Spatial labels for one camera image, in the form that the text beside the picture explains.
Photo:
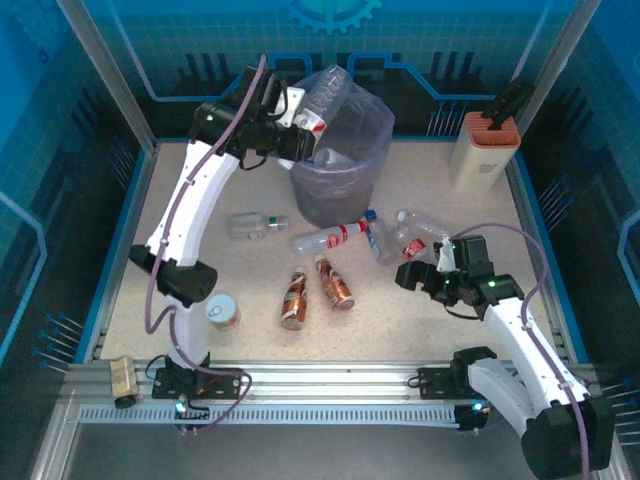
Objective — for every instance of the clear bottle blue label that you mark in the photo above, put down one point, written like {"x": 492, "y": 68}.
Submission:
{"x": 330, "y": 157}

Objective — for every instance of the clear bottle red label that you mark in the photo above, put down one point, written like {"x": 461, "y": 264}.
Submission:
{"x": 327, "y": 97}
{"x": 425, "y": 227}

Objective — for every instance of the green-capped clear bottle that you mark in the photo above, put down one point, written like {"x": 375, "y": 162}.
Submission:
{"x": 250, "y": 226}

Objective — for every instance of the brown drink bottle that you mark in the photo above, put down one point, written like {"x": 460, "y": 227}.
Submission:
{"x": 334, "y": 285}
{"x": 295, "y": 300}

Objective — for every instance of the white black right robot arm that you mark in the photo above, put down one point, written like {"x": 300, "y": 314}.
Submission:
{"x": 510, "y": 340}

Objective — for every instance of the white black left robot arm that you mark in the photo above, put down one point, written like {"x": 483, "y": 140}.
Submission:
{"x": 185, "y": 215}

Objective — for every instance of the mesh waste bin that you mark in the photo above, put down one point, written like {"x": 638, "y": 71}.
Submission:
{"x": 335, "y": 200}

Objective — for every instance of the blue-capped clear bottle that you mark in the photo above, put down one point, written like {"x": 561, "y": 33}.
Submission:
{"x": 382, "y": 245}

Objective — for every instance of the white-capped bottle red label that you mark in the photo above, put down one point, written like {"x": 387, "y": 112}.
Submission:
{"x": 320, "y": 241}

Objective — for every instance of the beige holder orange top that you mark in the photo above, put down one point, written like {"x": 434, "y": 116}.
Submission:
{"x": 475, "y": 165}

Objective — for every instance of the metal tin can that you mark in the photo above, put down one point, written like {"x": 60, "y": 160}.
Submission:
{"x": 222, "y": 312}

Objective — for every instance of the blue table rim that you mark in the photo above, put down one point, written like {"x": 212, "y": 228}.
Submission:
{"x": 95, "y": 310}

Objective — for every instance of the tan block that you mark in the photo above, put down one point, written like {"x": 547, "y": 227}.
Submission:
{"x": 122, "y": 377}

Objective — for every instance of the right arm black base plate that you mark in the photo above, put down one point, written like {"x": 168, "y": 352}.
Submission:
{"x": 432, "y": 382}

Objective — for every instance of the aluminium frame post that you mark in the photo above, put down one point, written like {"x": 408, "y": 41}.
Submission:
{"x": 565, "y": 55}
{"x": 107, "y": 75}

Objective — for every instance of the aluminium front rail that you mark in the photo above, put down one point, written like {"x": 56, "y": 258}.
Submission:
{"x": 325, "y": 385}

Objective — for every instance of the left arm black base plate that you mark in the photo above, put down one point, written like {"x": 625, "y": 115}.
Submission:
{"x": 225, "y": 385}

